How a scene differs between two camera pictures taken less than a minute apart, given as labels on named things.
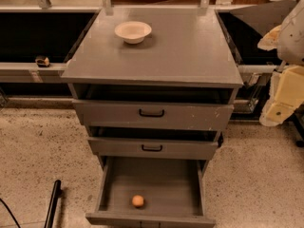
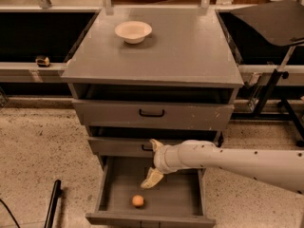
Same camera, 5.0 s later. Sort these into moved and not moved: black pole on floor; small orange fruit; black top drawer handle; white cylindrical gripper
Moved: white cylindrical gripper
Not moved: small orange fruit; black pole on floor; black top drawer handle
